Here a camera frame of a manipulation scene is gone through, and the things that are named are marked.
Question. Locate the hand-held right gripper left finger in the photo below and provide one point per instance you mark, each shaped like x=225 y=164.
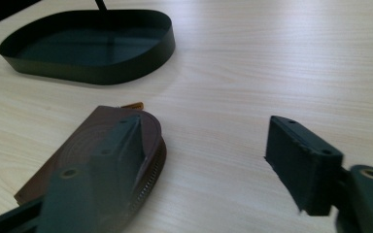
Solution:
x=116 y=161

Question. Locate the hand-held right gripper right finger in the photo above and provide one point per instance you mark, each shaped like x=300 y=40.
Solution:
x=299 y=161

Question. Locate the black key rack with tray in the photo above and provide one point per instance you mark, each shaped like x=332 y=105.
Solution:
x=90 y=48

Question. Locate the small orange tab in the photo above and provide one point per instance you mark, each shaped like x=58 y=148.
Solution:
x=133 y=105

